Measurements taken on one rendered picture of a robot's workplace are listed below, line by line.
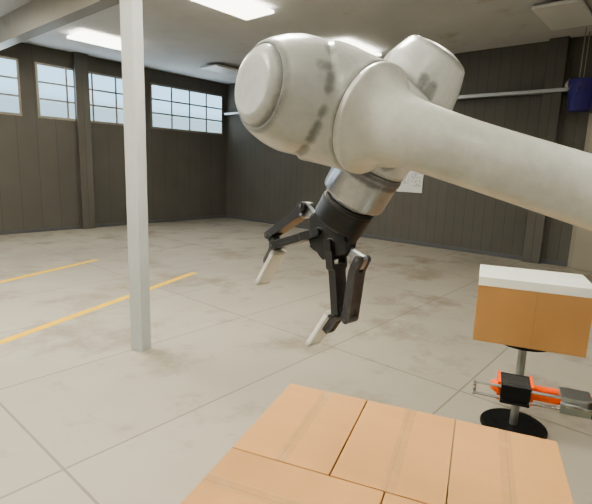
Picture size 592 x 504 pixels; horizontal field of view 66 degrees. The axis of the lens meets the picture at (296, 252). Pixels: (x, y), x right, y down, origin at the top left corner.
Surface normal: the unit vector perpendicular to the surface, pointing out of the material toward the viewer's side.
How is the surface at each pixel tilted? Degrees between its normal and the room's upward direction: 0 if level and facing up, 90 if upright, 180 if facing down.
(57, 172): 90
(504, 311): 90
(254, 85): 86
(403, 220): 90
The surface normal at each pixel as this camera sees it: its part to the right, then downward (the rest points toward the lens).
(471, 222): -0.65, 0.11
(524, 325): -0.38, 0.15
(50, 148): 0.76, 0.14
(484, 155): -0.17, 0.11
